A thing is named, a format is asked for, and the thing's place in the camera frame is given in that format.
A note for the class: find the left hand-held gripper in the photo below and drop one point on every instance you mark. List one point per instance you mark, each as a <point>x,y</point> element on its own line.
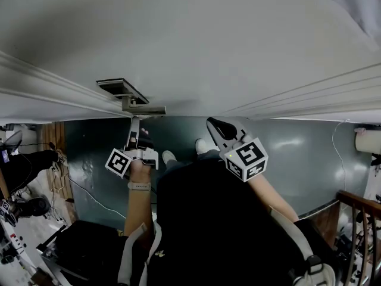
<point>117,163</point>

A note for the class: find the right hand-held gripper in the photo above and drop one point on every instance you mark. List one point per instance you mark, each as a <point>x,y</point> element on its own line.
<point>247,159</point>

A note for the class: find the person's right forearm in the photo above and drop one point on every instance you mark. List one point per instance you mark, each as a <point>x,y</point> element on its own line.
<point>274,198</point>

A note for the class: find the person's left forearm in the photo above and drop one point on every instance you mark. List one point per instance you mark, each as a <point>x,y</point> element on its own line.
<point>138,207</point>

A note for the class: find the white panelled door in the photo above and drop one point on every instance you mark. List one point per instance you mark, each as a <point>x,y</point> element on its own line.
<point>208,40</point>

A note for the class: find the person's left hand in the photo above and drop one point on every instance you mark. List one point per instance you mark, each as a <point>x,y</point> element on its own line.
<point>146,140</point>

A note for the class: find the person's white right shoe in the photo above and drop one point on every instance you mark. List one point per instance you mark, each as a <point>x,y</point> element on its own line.
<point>201,145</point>

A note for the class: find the person's white shoe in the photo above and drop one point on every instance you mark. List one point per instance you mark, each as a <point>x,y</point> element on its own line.
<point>201,145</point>
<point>169,158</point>

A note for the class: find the person's dark trousers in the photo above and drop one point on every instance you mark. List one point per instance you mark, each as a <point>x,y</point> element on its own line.
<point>205,156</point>

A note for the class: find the person's white left shoe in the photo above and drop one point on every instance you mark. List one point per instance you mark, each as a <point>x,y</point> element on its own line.
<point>169,158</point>

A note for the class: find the beige wrist watch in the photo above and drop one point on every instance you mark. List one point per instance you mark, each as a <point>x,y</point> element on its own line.
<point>139,186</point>

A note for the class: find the wooden slatted platform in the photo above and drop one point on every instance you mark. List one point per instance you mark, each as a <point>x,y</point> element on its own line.
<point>56,136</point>

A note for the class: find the person's black shirt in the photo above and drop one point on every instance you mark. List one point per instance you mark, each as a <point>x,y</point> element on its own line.
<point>214,219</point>

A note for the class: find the black round device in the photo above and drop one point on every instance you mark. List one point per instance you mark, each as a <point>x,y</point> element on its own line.
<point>35,205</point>

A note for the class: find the black chair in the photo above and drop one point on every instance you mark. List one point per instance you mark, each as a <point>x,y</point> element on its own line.
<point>89,249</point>

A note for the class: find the white cylinder roll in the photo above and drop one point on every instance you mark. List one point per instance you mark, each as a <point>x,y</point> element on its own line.
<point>367,141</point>

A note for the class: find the wooden stair railing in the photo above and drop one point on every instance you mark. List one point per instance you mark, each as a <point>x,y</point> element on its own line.
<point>363,201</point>

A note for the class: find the white control console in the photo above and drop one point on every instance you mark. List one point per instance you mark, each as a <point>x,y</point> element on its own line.
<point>15,249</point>

